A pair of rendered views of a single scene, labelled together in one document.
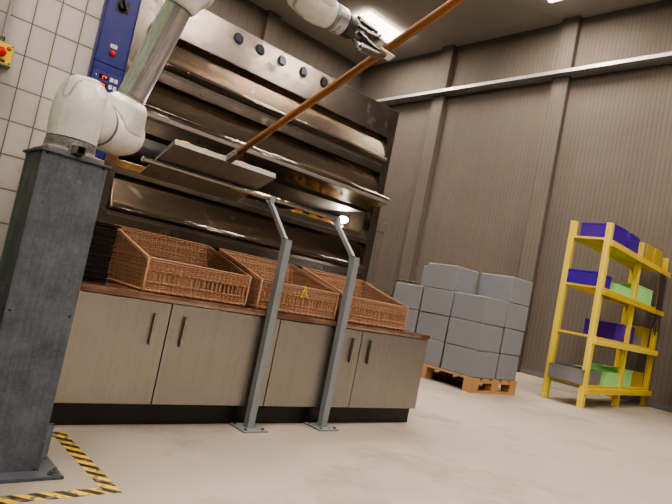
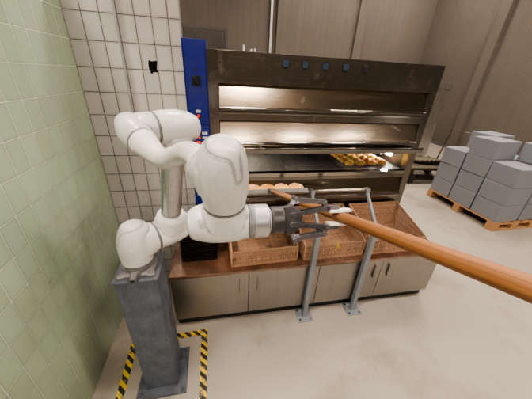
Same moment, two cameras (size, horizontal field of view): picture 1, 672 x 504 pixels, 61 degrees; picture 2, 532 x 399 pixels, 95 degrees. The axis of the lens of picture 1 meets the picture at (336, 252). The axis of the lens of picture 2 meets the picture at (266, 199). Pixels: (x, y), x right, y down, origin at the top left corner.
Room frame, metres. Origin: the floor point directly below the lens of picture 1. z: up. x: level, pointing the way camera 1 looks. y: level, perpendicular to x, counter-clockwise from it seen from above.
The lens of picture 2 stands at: (1.29, -0.14, 1.95)
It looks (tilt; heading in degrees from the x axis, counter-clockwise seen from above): 27 degrees down; 29
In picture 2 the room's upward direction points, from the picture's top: 3 degrees clockwise
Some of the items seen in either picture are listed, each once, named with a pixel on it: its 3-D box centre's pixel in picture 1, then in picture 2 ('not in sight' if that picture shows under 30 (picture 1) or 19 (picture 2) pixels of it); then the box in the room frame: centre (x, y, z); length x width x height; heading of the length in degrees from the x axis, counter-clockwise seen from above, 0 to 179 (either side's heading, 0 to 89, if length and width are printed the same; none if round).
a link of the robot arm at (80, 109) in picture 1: (81, 110); (135, 241); (1.85, 0.92, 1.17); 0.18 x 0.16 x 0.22; 167
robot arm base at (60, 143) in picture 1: (71, 149); (138, 264); (1.83, 0.91, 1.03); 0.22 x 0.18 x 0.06; 42
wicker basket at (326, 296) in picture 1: (276, 283); (324, 229); (3.22, 0.29, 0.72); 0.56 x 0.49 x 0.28; 132
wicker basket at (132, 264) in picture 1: (179, 265); (260, 233); (2.82, 0.75, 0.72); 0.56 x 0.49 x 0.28; 132
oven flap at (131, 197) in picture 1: (258, 228); (317, 188); (3.41, 0.49, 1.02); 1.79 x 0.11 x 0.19; 131
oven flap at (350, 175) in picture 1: (276, 145); (325, 132); (3.41, 0.49, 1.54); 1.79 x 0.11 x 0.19; 131
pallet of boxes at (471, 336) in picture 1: (455, 324); (490, 176); (6.52, -1.50, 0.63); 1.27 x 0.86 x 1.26; 42
